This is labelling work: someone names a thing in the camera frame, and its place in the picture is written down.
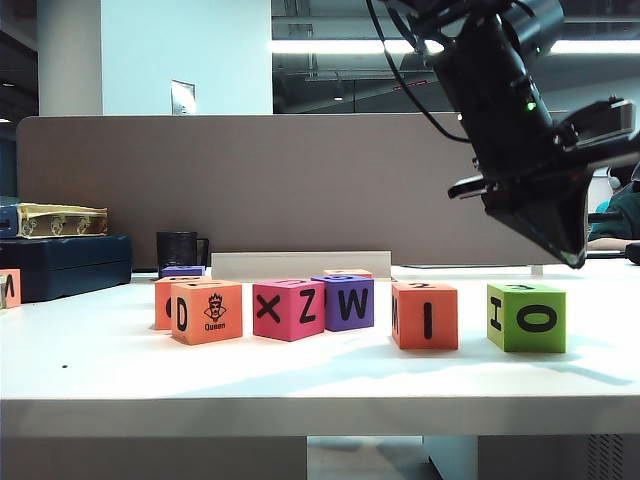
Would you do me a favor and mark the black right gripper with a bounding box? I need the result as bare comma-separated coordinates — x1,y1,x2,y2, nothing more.
432,14,640,270

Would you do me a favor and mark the green block O and 3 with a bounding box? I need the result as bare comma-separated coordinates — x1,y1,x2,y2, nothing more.
486,282,568,354

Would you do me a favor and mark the orange block I and 2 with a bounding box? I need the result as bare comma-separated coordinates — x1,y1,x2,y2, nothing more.
391,281,460,350

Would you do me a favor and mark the white monitor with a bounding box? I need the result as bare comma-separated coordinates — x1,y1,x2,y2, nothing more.
592,174,609,215

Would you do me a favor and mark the person in green top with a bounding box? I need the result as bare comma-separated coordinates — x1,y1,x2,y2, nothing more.
587,164,640,251

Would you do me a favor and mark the purple block W and G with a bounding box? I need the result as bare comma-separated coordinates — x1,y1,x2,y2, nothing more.
310,273,375,333

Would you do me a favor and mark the grey vented cabinet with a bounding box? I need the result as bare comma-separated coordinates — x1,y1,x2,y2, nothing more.
477,433,640,480

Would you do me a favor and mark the grey desk divider panel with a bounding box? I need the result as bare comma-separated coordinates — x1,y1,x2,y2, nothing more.
16,113,590,267

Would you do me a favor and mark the pink block X and Z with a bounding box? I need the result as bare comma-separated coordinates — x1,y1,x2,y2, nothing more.
252,279,326,344

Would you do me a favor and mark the orange block D and Queen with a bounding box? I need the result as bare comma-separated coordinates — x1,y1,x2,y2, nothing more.
170,279,245,347

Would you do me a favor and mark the purple block W and 9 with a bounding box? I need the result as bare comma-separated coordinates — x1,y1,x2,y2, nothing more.
160,265,207,279

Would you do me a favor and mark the black mesh cup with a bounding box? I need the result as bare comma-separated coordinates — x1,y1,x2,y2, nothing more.
156,230,210,269

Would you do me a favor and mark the orange block B and C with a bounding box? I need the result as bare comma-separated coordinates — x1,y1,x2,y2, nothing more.
154,276,211,332

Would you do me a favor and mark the dark blue plastic case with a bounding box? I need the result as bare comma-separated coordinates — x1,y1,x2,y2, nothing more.
0,234,134,304

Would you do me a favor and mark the yellow patterned box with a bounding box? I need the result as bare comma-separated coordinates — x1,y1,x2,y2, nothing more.
16,202,110,239

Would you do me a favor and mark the blue box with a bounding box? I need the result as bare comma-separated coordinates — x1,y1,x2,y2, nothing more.
0,203,20,239

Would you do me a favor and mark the orange block U and M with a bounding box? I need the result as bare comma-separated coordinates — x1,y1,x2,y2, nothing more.
0,268,23,310

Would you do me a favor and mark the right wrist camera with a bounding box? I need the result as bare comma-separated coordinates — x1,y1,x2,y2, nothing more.
549,98,637,151

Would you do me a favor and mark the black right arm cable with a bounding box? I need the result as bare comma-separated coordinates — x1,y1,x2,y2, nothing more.
364,0,474,144

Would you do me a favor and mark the beige cable tray flap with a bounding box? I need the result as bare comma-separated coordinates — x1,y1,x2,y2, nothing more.
209,251,392,279

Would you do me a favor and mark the white wall notice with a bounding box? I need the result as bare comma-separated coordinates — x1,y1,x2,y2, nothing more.
169,79,197,116

